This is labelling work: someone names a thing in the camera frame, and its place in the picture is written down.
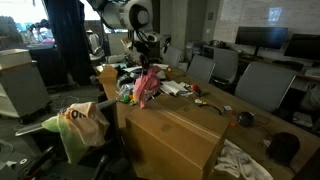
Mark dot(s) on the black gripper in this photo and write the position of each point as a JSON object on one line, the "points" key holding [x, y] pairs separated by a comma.
{"points": [[144, 50]]}

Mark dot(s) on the pink cloth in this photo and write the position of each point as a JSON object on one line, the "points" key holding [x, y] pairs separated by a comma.
{"points": [[145, 86]]}

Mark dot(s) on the peach printed t-shirt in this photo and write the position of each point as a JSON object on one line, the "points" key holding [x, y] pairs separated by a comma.
{"points": [[90, 126]]}

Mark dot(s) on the pale yellow-green towel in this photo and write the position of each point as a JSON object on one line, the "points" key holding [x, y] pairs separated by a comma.
{"points": [[71, 150]]}

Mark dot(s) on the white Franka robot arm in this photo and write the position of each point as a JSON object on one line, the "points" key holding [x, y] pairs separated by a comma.
{"points": [[116, 15]]}

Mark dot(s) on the grey office chair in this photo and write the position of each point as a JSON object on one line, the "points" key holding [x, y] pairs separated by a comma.
{"points": [[173, 57], [226, 65], [201, 69], [265, 86]]}

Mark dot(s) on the white office chair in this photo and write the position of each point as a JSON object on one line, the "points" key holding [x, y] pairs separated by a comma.
{"points": [[96, 46]]}

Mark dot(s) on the large brown cardboard box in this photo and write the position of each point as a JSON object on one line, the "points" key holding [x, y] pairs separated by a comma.
{"points": [[173, 140]]}

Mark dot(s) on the dark grey high-back chair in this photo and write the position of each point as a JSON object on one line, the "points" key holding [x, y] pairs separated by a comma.
{"points": [[30, 129]]}

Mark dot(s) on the yellow red ball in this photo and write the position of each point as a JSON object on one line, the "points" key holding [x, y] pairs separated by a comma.
{"points": [[169, 70]]}

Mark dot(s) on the clear plastic bag pile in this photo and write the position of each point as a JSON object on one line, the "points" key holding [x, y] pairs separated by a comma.
{"points": [[124, 88]]}

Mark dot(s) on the stack of white papers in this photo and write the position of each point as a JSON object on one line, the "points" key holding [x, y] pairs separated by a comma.
{"points": [[173, 87]]}

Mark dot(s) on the black curtain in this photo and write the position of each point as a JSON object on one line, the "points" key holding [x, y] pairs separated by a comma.
{"points": [[66, 40]]}

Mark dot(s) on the Rubik's cube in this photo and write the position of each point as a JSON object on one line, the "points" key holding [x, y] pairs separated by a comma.
{"points": [[228, 110]]}

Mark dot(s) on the small orange ball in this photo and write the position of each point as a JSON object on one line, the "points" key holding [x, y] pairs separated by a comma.
{"points": [[233, 124]]}

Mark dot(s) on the black round speaker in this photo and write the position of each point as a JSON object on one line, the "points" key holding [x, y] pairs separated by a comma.
{"points": [[246, 119]]}

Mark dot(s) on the black computer monitor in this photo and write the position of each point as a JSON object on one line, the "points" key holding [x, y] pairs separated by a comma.
{"points": [[303, 46], [261, 37]]}

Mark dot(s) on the white wheeled cabinet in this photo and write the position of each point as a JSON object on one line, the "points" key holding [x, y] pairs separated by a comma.
{"points": [[23, 90]]}

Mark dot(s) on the white crumpled cloth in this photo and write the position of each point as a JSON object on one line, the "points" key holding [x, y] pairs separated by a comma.
{"points": [[240, 163]]}

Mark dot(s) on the black robot stand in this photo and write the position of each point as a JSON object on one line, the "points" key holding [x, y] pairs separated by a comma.
{"points": [[50, 170]]}

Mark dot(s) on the black keyboard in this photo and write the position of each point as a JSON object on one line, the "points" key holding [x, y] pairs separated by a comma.
{"points": [[288, 64]]}

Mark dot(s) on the black cylinder container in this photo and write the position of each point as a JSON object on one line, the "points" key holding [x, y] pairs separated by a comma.
{"points": [[283, 148]]}

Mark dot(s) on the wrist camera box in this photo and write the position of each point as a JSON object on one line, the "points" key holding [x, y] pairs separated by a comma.
{"points": [[156, 36]]}

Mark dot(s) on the long wooden wall desk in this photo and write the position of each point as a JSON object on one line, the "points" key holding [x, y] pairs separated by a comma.
{"points": [[266, 61]]}

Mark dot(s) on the white wall whiteboard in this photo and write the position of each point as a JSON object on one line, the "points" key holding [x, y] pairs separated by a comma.
{"points": [[300, 16]]}

